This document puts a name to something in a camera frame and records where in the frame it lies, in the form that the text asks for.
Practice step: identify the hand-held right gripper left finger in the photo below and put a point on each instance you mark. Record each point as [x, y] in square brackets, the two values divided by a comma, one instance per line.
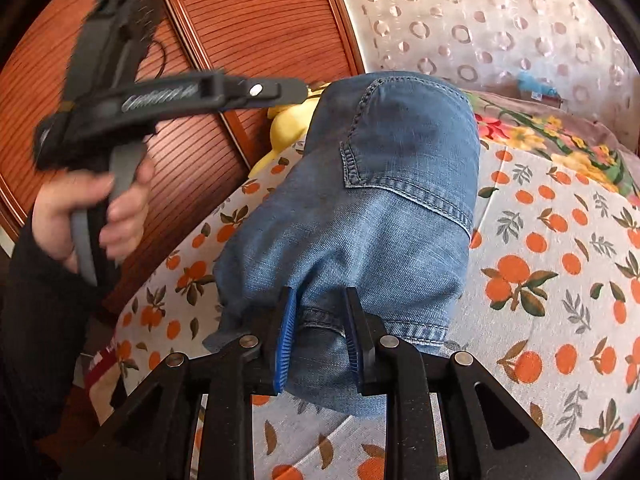
[286, 340]

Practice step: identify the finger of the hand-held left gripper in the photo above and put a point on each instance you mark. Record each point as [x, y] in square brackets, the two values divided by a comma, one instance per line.
[270, 91]

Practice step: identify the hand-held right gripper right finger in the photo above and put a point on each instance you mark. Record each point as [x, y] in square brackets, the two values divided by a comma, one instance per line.
[352, 345]

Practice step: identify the blue denim pants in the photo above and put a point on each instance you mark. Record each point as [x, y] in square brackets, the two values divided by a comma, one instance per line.
[380, 210]

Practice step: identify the person's left forearm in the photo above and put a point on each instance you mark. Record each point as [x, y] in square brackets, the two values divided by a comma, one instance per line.
[40, 335]

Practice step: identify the person's left hand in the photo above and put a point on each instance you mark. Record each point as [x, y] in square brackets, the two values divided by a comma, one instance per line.
[55, 215]

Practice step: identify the yellow plush toy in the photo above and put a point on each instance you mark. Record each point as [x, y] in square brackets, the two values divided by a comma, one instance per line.
[287, 125]

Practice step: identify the wooden slatted wardrobe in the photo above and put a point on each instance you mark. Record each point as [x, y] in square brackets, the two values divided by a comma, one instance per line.
[240, 25]

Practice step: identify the red patterned cloth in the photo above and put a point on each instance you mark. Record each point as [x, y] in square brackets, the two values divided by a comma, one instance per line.
[102, 370]

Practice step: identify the orange fruit print bedsheet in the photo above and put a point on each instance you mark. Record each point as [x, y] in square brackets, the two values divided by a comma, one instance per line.
[540, 285]

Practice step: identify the cardboard box with blue cloth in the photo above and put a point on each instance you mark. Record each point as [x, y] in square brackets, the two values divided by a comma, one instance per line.
[537, 89]

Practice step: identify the floral blanket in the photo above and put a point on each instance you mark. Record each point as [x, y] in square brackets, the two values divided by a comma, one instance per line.
[550, 135]

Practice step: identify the circle pattern wall cloth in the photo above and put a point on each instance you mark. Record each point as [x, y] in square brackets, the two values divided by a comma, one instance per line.
[475, 20]

